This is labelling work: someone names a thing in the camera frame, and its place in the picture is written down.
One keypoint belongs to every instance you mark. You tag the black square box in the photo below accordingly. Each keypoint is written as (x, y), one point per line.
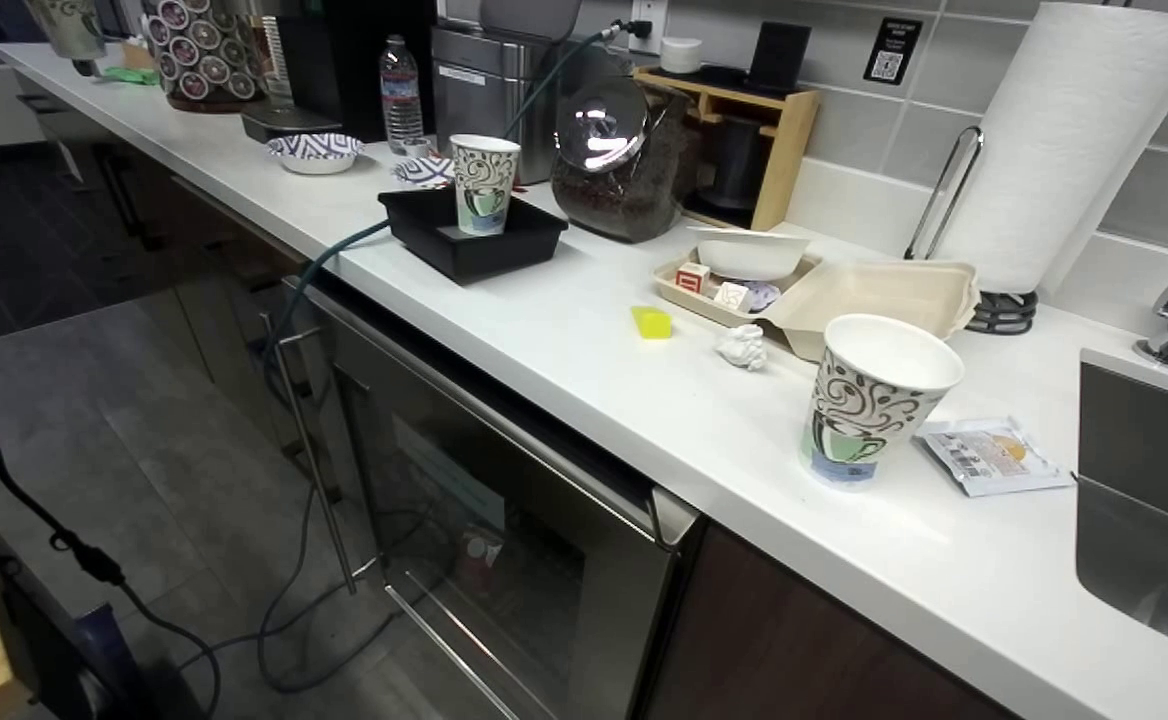
(506, 249)

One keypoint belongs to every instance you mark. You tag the small white cup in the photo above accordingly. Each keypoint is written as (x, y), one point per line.
(683, 52)

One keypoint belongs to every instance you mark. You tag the black box on rack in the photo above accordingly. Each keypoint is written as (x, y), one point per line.
(780, 59)

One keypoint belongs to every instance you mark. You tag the yellow sponge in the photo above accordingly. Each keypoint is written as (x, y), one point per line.
(655, 320)

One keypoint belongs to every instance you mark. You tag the beige tray with packets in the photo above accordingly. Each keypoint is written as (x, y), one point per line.
(708, 291)

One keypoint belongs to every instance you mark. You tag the crumpled white paper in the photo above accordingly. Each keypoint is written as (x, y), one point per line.
(744, 346)

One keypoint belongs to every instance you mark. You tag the stainless steel dishwasher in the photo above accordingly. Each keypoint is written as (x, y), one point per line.
(518, 533)

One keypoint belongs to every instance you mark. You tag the white ceramic bowl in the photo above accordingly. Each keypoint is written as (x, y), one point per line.
(749, 255)

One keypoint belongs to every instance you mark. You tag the round glass jar dark contents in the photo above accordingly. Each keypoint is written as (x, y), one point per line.
(617, 163)

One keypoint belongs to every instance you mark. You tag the small patterned plate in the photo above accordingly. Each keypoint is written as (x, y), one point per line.
(419, 171)

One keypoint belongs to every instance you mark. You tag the wooden rack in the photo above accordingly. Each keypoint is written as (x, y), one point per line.
(785, 147)

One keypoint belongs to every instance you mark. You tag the silver countertop appliance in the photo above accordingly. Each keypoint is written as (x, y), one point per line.
(491, 81)

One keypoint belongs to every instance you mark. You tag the beige takeout container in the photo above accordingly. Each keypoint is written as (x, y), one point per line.
(879, 296)

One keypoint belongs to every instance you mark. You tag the clear water bottle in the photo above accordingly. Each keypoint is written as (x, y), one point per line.
(401, 100)

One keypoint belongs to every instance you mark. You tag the blue patterned bowl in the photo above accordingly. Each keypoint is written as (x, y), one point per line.
(313, 153)

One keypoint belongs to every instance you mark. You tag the metal paper towel holder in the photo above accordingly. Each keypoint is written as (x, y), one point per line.
(947, 185)

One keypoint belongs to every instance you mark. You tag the small paper packet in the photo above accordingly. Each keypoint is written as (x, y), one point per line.
(988, 456)

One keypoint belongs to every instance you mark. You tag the circle patterned canister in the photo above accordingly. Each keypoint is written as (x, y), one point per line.
(207, 52)

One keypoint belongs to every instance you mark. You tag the green sponge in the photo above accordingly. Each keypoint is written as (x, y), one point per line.
(131, 73)

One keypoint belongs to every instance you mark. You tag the white paper towel roll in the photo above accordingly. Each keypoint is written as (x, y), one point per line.
(1079, 133)

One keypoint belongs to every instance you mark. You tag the stainless steel sink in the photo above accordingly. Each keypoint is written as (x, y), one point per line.
(1150, 495)

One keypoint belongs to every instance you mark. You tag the small dark object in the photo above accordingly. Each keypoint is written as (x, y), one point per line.
(84, 67)

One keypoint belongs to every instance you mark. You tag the dark blue bag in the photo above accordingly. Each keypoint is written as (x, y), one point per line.
(78, 654)

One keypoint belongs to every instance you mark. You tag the white wall outlet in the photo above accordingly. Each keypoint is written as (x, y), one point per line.
(650, 26)

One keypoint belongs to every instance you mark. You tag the black wall sign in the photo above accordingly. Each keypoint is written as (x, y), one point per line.
(895, 49)

